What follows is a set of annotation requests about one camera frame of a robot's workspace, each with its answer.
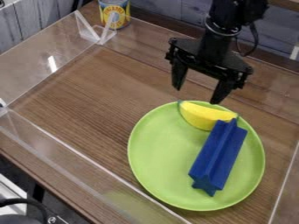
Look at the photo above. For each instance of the yellow banana-shaped sponge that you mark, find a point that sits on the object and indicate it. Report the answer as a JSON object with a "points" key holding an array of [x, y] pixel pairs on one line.
{"points": [[202, 117]]}

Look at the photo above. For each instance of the clear acrylic enclosure wall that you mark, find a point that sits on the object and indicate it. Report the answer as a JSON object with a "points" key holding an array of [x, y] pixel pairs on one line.
{"points": [[75, 95]]}

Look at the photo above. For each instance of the black metal equipment corner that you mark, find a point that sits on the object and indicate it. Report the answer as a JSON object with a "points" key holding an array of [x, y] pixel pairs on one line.
{"points": [[55, 219]]}

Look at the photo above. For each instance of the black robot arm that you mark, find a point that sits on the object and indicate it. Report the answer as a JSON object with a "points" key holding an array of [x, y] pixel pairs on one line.
{"points": [[227, 17]]}

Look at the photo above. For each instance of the blue star-shaped block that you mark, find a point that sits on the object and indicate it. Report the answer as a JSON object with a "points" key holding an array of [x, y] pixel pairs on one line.
{"points": [[211, 167]]}

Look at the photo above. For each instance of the green plate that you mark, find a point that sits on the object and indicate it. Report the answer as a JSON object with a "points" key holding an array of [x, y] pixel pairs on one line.
{"points": [[163, 146]]}

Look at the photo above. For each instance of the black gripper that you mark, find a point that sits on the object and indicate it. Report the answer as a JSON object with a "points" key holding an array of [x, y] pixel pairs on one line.
{"points": [[224, 66]]}

